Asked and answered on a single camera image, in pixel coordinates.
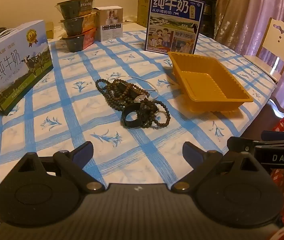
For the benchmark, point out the black wristwatch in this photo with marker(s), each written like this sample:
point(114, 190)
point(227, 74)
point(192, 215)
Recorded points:
point(128, 123)

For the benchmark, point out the small cardboard box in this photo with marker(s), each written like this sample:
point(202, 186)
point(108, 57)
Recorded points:
point(49, 30)

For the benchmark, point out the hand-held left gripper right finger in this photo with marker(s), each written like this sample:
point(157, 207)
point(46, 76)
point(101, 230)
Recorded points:
point(190, 152)

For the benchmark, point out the dark blue milk carton box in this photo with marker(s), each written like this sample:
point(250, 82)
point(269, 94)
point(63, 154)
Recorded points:
point(172, 22)

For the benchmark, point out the yellow plastic tray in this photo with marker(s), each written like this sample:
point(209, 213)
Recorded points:
point(207, 80)

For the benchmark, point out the pink patterned curtain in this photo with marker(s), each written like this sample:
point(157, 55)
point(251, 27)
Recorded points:
point(252, 7)

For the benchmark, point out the small white product box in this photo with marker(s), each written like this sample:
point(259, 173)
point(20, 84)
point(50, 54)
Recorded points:
point(110, 25)

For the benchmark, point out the black bowl with orange label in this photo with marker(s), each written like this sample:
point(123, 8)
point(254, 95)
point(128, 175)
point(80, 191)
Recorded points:
point(75, 26)

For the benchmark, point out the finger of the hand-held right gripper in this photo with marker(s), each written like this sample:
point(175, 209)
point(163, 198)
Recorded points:
point(279, 135)
point(242, 145)

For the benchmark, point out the silver-faced wristwatch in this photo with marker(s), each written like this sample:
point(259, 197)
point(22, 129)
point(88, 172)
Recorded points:
point(140, 98)

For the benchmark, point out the white wooden chair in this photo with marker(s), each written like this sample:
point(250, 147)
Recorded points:
point(279, 40)

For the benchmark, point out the black bowl with red label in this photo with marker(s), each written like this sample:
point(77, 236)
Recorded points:
point(78, 42)

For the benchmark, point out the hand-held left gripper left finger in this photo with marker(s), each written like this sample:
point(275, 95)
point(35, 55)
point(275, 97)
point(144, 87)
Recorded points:
point(84, 152)

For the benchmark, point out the blue checked tablecloth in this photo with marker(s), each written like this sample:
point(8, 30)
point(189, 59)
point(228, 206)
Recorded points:
point(77, 120)

